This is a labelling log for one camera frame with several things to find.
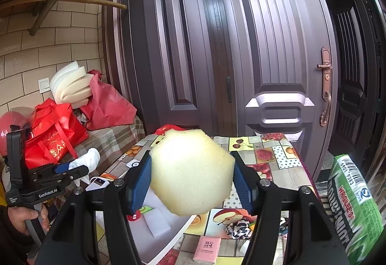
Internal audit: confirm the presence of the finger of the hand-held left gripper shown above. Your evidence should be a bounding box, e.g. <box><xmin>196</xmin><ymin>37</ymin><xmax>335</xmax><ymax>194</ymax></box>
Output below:
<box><xmin>33</xmin><ymin>165</ymin><xmax>90</xmax><ymax>186</ymax></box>
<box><xmin>30</xmin><ymin>163</ymin><xmax>73</xmax><ymax>178</ymax></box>

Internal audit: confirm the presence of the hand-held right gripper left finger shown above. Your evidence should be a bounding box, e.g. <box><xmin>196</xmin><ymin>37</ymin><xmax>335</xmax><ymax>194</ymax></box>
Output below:
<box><xmin>35</xmin><ymin>150</ymin><xmax>153</xmax><ymax>265</ymax></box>

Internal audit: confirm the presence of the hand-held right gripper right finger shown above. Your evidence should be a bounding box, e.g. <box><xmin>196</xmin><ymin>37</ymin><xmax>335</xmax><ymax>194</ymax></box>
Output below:
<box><xmin>231</xmin><ymin>152</ymin><xmax>349</xmax><ymax>265</ymax></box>

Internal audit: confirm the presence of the white cloth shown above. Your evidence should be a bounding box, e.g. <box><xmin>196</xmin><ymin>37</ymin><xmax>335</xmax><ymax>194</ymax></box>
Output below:
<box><xmin>69</xmin><ymin>147</ymin><xmax>101</xmax><ymax>188</ymax></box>

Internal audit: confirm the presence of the yellow foam sponge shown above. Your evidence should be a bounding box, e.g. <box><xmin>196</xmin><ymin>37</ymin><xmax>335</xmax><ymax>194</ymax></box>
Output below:
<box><xmin>149</xmin><ymin>129</ymin><xmax>236</xmax><ymax>217</ymax></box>

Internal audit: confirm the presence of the person's left hand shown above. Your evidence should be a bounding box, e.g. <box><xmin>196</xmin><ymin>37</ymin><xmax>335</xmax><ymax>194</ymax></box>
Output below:
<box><xmin>7</xmin><ymin>203</ymin><xmax>50</xmax><ymax>236</ymax></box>

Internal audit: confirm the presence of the red gift bag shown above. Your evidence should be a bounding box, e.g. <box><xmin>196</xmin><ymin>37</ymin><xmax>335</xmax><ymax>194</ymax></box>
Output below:
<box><xmin>24</xmin><ymin>98</ymin><xmax>90</xmax><ymax>170</ymax></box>

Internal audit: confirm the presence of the black white scrunchie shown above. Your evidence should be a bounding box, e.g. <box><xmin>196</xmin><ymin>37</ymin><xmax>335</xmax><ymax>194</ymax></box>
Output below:
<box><xmin>226</xmin><ymin>220</ymin><xmax>254</xmax><ymax>240</ymax></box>

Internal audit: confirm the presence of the fruit print tablecloth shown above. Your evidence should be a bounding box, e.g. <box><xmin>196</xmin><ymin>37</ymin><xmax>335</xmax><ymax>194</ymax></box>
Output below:
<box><xmin>99</xmin><ymin>132</ymin><xmax>321</xmax><ymax>265</ymax></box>

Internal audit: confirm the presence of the white sponge block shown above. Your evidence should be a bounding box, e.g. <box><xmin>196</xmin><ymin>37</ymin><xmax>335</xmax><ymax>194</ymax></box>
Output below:
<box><xmin>144</xmin><ymin>206</ymin><xmax>182</xmax><ymax>239</ymax></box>

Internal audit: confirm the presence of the plaid blanket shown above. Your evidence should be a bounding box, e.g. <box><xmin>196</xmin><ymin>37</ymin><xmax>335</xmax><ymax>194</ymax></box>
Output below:
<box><xmin>48</xmin><ymin>116</ymin><xmax>149</xmax><ymax>203</ymax></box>

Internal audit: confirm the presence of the red plastic packet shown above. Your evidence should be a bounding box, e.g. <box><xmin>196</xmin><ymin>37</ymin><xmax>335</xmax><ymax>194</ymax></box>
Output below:
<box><xmin>155</xmin><ymin>124</ymin><xmax>183</xmax><ymax>137</ymax></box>

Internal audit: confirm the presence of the pink tissue packet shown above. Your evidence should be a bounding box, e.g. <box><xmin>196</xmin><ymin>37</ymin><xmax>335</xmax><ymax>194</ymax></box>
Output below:
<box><xmin>193</xmin><ymin>235</ymin><xmax>222</xmax><ymax>264</ymax></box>

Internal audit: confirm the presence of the red plastic bag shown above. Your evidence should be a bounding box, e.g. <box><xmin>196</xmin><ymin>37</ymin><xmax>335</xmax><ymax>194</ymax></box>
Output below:
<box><xmin>80</xmin><ymin>70</ymin><xmax>138</xmax><ymax>131</ymax></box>

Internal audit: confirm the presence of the stack of white foam sheets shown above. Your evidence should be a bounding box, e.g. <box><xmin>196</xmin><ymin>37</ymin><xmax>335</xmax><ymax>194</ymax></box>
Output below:
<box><xmin>50</xmin><ymin>61</ymin><xmax>97</xmax><ymax>109</ymax></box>

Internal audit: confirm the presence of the green printed pillow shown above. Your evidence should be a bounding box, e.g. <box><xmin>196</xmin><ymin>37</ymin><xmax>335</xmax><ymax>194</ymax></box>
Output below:
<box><xmin>327</xmin><ymin>154</ymin><xmax>378</xmax><ymax>265</ymax></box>

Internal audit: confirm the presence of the brown metal door leaf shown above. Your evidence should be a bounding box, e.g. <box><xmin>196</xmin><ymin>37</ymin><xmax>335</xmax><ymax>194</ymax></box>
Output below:
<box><xmin>130</xmin><ymin>0</ymin><xmax>212</xmax><ymax>130</ymax></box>

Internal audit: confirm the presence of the dark security door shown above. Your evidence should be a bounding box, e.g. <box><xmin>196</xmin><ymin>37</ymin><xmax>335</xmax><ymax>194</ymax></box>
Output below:
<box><xmin>328</xmin><ymin>0</ymin><xmax>379</xmax><ymax>170</ymax></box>

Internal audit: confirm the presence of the bamboo pole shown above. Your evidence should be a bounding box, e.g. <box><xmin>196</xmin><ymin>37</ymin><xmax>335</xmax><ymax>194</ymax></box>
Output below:
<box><xmin>0</xmin><ymin>0</ymin><xmax>127</xmax><ymax>17</ymax></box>

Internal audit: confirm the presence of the white wall switch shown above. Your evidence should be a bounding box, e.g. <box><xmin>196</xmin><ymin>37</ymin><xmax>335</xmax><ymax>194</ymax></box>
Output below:
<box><xmin>38</xmin><ymin>76</ymin><xmax>51</xmax><ymax>94</ymax></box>

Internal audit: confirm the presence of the copper door handle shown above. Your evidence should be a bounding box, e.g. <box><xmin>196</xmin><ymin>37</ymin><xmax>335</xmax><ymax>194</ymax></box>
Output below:
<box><xmin>317</xmin><ymin>46</ymin><xmax>333</xmax><ymax>129</ymax></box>

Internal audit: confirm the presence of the brown metal door with handle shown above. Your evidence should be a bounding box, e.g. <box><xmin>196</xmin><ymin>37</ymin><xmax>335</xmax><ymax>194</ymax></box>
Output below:
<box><xmin>213</xmin><ymin>0</ymin><xmax>339</xmax><ymax>182</ymax></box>

